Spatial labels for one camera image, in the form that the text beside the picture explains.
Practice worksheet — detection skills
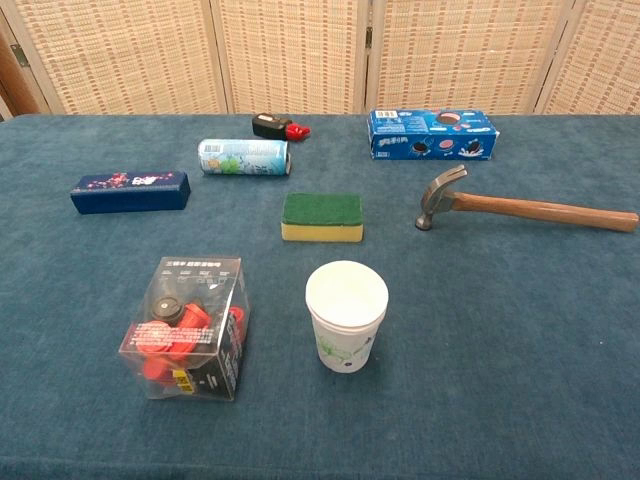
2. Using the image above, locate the black bottle with red cap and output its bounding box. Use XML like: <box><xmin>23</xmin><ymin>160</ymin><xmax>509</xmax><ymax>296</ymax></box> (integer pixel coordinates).
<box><xmin>251</xmin><ymin>113</ymin><xmax>312</xmax><ymax>142</ymax></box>

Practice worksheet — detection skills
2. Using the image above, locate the light blue drink can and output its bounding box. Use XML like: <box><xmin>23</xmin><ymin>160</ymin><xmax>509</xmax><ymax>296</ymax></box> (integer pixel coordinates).
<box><xmin>197</xmin><ymin>138</ymin><xmax>293</xmax><ymax>179</ymax></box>

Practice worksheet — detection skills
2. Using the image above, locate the wooden handled claw hammer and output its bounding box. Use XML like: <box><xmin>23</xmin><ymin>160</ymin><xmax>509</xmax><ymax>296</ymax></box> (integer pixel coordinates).
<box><xmin>414</xmin><ymin>164</ymin><xmax>640</xmax><ymax>234</ymax></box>

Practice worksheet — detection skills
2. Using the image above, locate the dark blue rectangular box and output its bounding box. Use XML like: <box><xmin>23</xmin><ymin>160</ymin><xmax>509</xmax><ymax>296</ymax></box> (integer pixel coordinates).
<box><xmin>69</xmin><ymin>170</ymin><xmax>192</xmax><ymax>216</ymax></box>

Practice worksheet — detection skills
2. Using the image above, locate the brown wooden door frame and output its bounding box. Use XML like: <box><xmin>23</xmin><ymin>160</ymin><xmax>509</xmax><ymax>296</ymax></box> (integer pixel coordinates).
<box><xmin>0</xmin><ymin>29</ymin><xmax>41</xmax><ymax>121</ymax></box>

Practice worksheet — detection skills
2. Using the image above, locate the blue table cloth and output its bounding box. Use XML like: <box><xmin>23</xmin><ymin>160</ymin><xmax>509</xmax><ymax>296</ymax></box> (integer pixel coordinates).
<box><xmin>0</xmin><ymin>113</ymin><xmax>640</xmax><ymax>480</ymax></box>

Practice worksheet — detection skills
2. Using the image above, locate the woven folding screen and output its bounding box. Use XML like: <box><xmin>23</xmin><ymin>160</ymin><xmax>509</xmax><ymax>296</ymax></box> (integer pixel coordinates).
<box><xmin>0</xmin><ymin>0</ymin><xmax>640</xmax><ymax>119</ymax></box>

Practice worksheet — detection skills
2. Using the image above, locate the white paper cup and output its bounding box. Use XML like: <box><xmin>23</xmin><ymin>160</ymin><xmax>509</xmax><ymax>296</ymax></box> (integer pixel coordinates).
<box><xmin>305</xmin><ymin>260</ymin><xmax>390</xmax><ymax>374</ymax></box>

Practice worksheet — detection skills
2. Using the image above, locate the green and yellow sponge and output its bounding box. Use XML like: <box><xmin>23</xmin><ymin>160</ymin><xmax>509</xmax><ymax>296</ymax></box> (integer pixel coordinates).
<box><xmin>280</xmin><ymin>192</ymin><xmax>365</xmax><ymax>244</ymax></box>

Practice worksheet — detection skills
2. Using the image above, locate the clear box with red parts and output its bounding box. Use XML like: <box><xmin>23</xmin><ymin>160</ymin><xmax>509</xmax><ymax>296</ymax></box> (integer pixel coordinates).
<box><xmin>118</xmin><ymin>256</ymin><xmax>252</xmax><ymax>403</ymax></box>

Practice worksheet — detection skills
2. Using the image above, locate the blue Oreo cookie box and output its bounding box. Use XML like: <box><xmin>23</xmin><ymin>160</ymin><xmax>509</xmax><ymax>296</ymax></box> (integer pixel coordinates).
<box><xmin>367</xmin><ymin>107</ymin><xmax>501</xmax><ymax>162</ymax></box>

